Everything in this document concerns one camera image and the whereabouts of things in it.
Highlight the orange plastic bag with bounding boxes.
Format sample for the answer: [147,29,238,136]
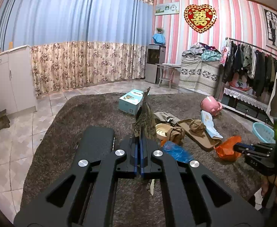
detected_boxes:
[214,136,242,162]

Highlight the blue plastic bag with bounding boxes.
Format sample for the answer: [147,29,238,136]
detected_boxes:
[162,140,193,163]

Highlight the brown paper ball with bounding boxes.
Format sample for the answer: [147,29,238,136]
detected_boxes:
[189,119,206,133]

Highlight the brown paper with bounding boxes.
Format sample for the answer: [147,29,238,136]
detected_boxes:
[166,127,185,145]

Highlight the light blue plastic basket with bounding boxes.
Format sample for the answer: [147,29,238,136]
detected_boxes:
[252,122,275,144]

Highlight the brown phone case tray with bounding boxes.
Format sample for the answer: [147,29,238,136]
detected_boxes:
[177,119,222,151]

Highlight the tv stand with lace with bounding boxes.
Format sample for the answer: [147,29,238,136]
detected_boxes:
[221,87,272,126]

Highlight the pink pig mug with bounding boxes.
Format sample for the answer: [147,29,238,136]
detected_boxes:
[200,96,223,116]

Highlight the black rectangular case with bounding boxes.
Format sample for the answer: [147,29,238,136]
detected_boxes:
[74,126,115,162]

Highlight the yellow round bowl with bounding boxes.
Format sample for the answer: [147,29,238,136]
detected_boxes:
[155,123,172,140]

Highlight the clothes rack with garments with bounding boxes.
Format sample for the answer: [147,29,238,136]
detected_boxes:
[219,37,277,98]

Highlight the beige folded cloth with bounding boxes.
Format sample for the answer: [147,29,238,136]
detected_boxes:
[154,112,180,126]

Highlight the cloth covered chest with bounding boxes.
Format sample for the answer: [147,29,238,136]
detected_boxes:
[179,55,220,96]

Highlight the pile of clothes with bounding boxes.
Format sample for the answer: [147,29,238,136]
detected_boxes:
[182,42,222,62]

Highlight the teal cardboard box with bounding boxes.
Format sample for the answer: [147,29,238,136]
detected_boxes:
[118,89,146,115]

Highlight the small white stool table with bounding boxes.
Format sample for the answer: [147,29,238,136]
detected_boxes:
[156,63,181,89]

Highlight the grey water dispenser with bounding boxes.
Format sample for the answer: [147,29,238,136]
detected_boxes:
[145,44,166,84]

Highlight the framed wedding photo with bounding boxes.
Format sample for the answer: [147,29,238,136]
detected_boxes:
[262,6,277,51]

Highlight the white cabinet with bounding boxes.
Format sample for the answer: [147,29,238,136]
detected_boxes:
[0,45,38,115]

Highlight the blue covered water bottle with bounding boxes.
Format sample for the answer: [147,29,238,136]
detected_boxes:
[152,33,166,45]

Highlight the small potted plant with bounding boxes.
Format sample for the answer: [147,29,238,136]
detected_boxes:
[156,27,164,34]

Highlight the blue and floral curtain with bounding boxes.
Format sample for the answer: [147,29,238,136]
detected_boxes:
[0,0,153,95]

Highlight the red heart wall decoration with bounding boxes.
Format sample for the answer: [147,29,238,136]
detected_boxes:
[184,4,217,33]

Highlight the landscape wall calendar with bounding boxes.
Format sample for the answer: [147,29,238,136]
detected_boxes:
[155,2,179,16]

